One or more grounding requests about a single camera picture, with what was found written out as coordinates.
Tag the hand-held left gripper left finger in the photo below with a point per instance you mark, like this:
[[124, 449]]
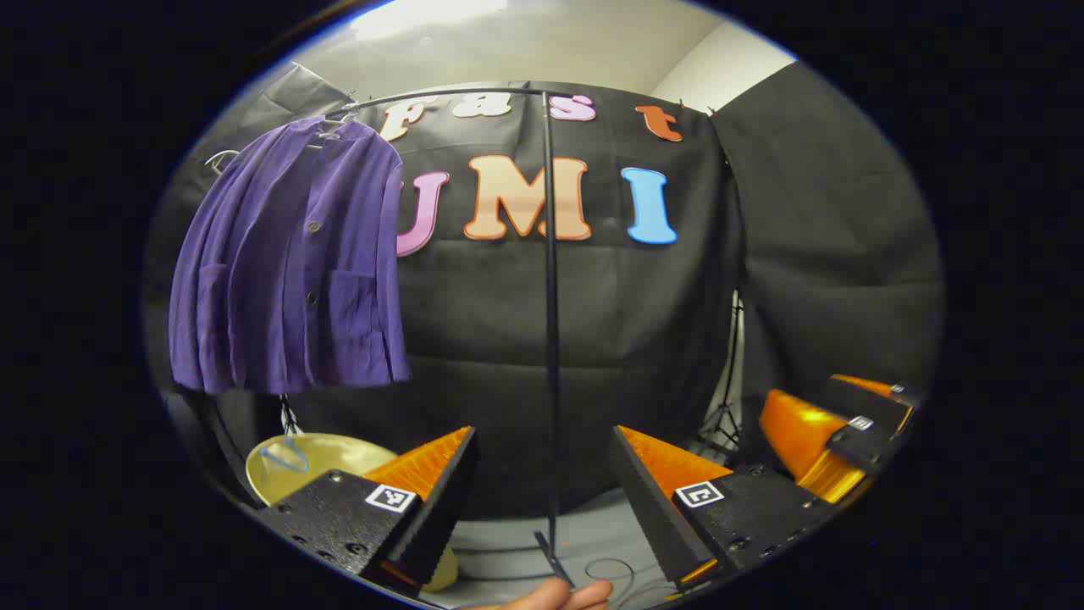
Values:
[[445, 508]]

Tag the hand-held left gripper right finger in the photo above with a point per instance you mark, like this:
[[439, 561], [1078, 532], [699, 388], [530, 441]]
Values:
[[648, 508]]

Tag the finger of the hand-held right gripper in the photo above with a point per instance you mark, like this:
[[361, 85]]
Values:
[[857, 446], [872, 405]]

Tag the cream laundry hamper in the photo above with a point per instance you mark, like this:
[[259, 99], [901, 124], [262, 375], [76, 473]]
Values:
[[339, 457]]

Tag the white plastic clothes hanger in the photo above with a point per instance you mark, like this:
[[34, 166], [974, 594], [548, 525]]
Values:
[[330, 135]]

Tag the black tripod stand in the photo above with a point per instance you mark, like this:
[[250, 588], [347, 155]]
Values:
[[727, 407], [289, 417]]

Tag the black backdrop cloth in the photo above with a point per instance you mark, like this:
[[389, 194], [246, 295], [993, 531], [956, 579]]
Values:
[[635, 339]]

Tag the black metal garment rack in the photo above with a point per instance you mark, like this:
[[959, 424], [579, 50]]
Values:
[[550, 339]]

